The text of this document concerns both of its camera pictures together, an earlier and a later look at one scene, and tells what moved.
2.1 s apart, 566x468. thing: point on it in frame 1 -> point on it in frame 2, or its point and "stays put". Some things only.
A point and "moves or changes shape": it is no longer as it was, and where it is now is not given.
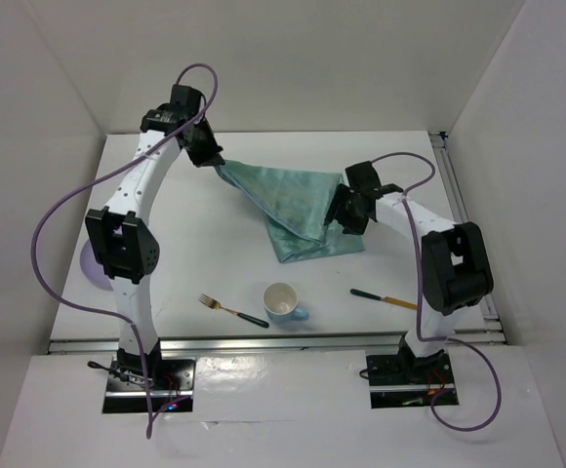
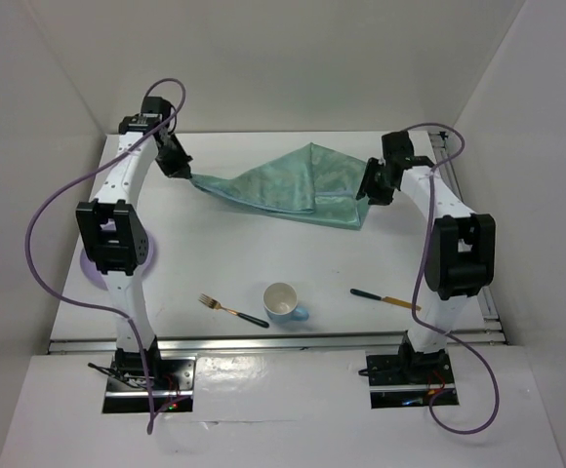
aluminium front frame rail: [267, 345] stays put
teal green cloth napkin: [296, 206] moves or changes shape
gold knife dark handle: [387, 299] stays put
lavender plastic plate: [91, 267] stays put
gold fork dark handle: [218, 305] stays put
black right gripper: [355, 227] -> [368, 186]
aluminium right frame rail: [483, 328] stays put
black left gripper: [209, 156] -> [181, 167]
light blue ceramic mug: [280, 301] stays put
